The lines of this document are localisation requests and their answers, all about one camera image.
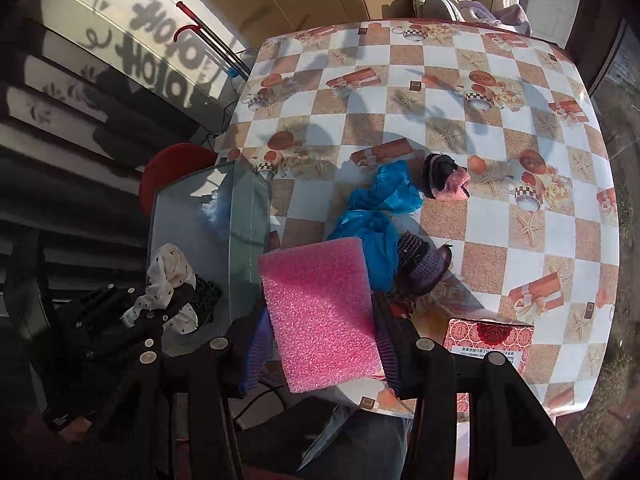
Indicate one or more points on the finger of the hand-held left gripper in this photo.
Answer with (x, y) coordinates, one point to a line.
(160, 322)
(107, 300)

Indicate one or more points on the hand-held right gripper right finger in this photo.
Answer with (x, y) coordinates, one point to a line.
(390, 360)

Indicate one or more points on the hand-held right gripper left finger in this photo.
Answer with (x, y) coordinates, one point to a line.
(252, 360)

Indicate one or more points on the white polka dot cloth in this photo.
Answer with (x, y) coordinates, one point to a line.
(165, 270)

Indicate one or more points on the grey cardboard box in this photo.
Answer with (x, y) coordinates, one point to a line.
(200, 260)

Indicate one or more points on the pink foam sponge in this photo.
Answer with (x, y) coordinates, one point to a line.
(320, 310)

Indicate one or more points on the purple knitted hat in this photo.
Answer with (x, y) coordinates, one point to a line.
(425, 265)

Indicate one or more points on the blue soft cloth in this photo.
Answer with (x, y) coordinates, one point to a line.
(375, 220)

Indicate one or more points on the red patterned box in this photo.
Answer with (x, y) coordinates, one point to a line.
(487, 337)

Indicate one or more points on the light blue fluffy scarf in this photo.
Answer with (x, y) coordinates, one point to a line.
(215, 212)

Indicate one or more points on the red round stool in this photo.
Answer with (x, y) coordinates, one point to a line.
(170, 165)

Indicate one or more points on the pink and black knitted sock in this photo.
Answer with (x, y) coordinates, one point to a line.
(445, 180)

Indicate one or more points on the checkered printed tablecloth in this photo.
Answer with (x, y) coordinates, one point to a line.
(400, 110)

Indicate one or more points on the lilac cloth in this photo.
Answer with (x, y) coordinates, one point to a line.
(500, 15)

